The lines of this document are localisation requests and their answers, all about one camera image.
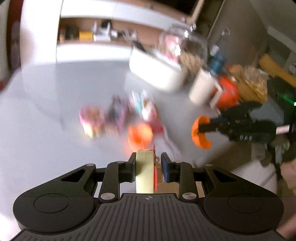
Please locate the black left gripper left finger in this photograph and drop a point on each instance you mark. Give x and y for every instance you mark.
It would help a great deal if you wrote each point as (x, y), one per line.
(127, 170)

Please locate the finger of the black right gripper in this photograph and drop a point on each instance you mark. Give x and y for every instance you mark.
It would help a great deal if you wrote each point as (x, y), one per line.
(219, 119)
(212, 127)

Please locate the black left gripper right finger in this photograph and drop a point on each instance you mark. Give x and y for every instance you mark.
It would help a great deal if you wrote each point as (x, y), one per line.
(171, 170)

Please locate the red yellow toy camera keychain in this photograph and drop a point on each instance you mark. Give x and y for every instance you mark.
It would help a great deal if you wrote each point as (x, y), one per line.
(148, 171)

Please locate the orange plastic capsule half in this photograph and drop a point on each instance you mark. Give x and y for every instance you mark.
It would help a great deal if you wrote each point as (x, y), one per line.
(199, 138)

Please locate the red white paddle package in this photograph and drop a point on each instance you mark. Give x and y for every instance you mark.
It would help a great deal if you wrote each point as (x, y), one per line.
(159, 129)

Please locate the orange round toy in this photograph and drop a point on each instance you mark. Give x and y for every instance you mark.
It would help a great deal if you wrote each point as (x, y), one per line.
(230, 94)

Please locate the white ribbed mug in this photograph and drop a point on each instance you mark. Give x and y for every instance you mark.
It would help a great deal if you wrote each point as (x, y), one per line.
(206, 88)

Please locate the small doll figurine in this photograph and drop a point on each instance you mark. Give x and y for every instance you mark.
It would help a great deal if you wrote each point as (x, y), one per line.
(116, 114)

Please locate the yellow pink toy cake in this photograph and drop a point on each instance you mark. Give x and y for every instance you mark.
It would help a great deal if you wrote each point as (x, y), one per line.
(92, 121)

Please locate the blue container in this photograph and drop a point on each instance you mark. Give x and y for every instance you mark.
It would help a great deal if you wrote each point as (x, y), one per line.
(216, 60)

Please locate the white pink plush toy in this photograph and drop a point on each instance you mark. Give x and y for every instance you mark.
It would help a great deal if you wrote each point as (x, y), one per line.
(143, 104)

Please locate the white tissue box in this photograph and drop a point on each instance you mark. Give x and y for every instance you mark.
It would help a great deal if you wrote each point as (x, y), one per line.
(157, 70)

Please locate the glass jar with peanuts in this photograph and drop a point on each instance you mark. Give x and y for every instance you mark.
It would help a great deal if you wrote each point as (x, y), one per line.
(184, 46)

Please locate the white wall shelf unit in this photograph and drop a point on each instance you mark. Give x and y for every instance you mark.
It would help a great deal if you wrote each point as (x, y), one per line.
(105, 30)

